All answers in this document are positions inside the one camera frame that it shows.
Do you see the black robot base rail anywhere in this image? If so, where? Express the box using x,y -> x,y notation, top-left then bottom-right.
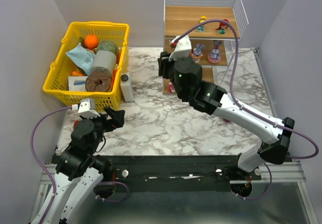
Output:
94,156 -> 269,196

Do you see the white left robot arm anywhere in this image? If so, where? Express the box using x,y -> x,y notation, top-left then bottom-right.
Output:
32,101 -> 125,223

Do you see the purple bunny cupcake toy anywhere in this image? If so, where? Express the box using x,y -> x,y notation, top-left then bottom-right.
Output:
190,43 -> 205,63

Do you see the small yellow blue toy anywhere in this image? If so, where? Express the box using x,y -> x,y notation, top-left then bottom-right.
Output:
197,16 -> 207,32

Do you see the white wire wooden shelf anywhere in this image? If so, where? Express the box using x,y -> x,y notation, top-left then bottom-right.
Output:
164,0 -> 249,85

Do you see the white box in basket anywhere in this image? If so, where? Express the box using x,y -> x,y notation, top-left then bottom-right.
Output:
68,76 -> 87,92

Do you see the red hair mermaid toy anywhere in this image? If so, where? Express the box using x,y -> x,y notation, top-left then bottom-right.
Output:
216,19 -> 229,35

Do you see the light blue snack bag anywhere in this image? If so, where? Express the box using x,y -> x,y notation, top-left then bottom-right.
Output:
65,43 -> 96,75

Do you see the green round melon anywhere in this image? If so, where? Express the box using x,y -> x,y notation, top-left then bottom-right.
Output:
97,40 -> 119,56

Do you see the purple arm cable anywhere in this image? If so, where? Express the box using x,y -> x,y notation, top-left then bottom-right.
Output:
170,19 -> 319,160
30,105 -> 78,222

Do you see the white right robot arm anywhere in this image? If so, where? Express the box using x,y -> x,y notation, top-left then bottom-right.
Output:
157,51 -> 295,172

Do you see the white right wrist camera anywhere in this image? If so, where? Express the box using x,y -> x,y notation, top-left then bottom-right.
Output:
169,35 -> 192,60

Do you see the orange fruit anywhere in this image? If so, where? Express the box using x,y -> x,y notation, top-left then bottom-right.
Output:
84,35 -> 99,49

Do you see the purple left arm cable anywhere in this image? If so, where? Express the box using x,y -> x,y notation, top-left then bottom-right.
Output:
30,105 -> 78,222

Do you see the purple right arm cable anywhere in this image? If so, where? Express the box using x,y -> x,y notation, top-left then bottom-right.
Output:
170,19 -> 319,160

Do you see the grey brown cylinder roll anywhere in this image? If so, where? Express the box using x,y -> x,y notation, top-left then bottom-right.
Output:
85,50 -> 116,92

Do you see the purple bunny pink donut toy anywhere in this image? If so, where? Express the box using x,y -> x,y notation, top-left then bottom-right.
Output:
207,40 -> 222,64

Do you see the pink bear toy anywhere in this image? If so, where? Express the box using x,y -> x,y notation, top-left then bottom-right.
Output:
168,82 -> 176,94

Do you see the white bottle black cap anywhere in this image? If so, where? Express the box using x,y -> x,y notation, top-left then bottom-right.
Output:
120,73 -> 134,102

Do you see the yellow plastic basket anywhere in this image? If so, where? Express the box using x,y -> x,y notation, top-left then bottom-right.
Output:
43,21 -> 130,111

